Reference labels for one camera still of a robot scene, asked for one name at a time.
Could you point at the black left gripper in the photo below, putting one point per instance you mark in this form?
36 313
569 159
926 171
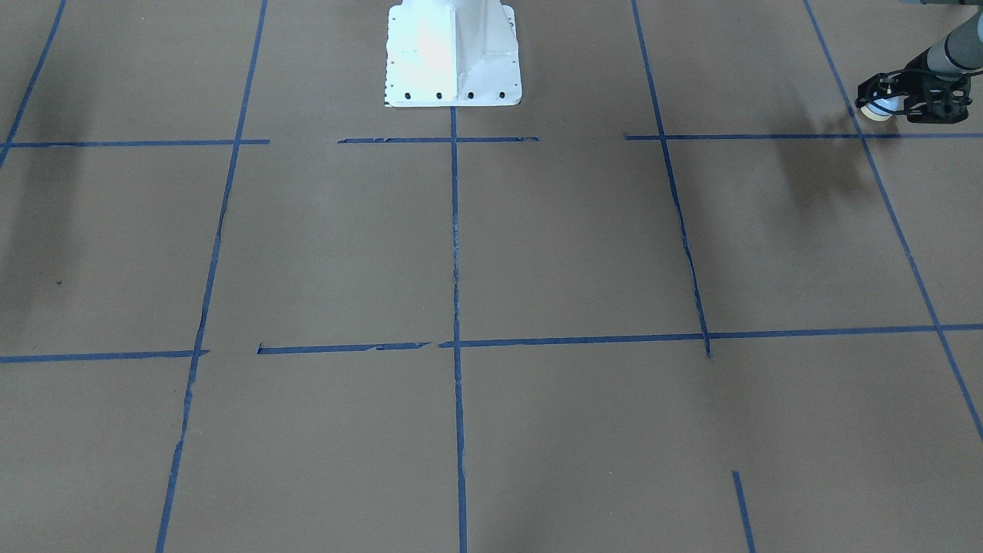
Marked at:
913 81

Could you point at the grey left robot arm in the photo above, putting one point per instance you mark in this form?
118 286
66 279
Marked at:
959 52

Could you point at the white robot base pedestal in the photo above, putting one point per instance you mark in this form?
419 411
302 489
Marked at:
452 53

